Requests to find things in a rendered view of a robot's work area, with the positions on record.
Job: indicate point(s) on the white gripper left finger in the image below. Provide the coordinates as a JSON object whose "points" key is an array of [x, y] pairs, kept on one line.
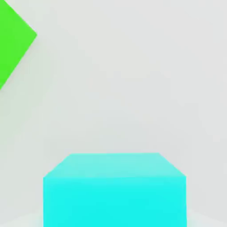
{"points": [[30, 221]]}

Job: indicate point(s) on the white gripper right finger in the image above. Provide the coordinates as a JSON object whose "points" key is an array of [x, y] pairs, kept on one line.
{"points": [[200, 220]]}

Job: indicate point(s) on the small cyan cube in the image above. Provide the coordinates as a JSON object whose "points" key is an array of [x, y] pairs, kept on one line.
{"points": [[115, 198]]}

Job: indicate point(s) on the small green cube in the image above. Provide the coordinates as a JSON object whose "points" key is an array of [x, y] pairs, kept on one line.
{"points": [[12, 39]]}

